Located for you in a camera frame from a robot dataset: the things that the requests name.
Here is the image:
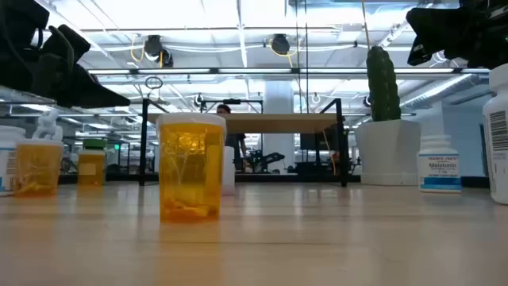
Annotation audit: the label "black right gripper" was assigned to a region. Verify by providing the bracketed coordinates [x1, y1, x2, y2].
[405, 0, 508, 69]

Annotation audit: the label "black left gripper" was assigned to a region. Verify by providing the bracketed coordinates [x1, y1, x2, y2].
[0, 37, 131, 109]

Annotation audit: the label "short wide amber pill bottle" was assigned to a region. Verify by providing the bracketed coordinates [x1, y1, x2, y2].
[13, 138, 64, 198]

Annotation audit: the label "white bottle blue label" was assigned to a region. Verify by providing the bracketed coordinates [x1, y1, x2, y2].
[0, 125, 26, 197]

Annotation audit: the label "tall amber pill bottle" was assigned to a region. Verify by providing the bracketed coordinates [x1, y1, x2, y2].
[156, 112, 228, 223]

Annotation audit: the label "white melatonin bottle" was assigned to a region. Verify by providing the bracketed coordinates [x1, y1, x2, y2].
[417, 134, 463, 194]

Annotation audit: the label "large white barcode bottle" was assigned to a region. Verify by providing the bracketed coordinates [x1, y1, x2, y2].
[482, 63, 508, 206]

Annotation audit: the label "small white bottle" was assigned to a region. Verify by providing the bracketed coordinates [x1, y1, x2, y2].
[221, 145, 237, 196]

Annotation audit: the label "wooden shelf black metal legs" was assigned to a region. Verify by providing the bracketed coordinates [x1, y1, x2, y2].
[138, 98, 349, 187]

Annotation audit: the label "small amber bottle paper label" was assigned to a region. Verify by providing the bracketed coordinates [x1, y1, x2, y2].
[77, 149, 106, 187]

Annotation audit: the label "green cactus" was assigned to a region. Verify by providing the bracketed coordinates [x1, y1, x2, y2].
[365, 45, 402, 122]

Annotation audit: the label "white plant pot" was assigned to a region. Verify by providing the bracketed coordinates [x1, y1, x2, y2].
[354, 118, 422, 187]

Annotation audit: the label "person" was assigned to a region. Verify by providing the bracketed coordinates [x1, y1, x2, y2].
[216, 103, 249, 172]

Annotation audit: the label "black monitor screen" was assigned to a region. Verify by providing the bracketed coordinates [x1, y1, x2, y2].
[300, 133, 338, 152]

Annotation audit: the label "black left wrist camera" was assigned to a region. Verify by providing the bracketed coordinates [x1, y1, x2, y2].
[39, 24, 92, 68]

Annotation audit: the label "black cord reel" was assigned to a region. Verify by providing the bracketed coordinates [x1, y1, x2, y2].
[271, 33, 291, 56]
[143, 34, 164, 59]

